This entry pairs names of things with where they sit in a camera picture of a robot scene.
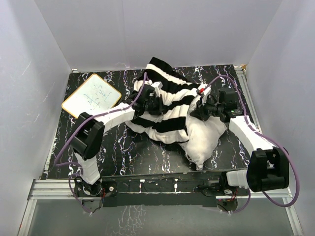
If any white pillow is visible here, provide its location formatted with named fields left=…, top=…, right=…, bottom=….
left=179, top=96, right=226, bottom=171

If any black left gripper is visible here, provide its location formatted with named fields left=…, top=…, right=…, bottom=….
left=145, top=96, right=168, bottom=118

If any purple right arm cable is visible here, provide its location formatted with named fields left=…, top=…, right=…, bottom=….
left=199, top=75, right=301, bottom=213

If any yellow framed whiteboard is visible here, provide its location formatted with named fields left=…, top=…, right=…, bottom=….
left=62, top=73, right=122, bottom=118

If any aluminium table frame rail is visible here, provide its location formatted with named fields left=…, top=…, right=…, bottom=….
left=18, top=178, right=304, bottom=236

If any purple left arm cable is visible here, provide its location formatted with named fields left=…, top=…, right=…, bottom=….
left=53, top=72, right=151, bottom=214

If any black white striped pillowcase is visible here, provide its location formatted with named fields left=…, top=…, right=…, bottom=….
left=126, top=57, right=200, bottom=144

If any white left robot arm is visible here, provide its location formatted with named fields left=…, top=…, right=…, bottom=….
left=69, top=82, right=165, bottom=196

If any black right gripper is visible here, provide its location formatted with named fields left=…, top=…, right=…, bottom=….
left=190, top=95, right=223, bottom=121

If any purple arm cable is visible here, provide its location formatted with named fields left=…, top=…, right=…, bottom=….
left=53, top=72, right=151, bottom=214
left=199, top=75, right=301, bottom=213

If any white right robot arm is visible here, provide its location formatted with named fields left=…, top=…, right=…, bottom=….
left=191, top=88, right=289, bottom=195

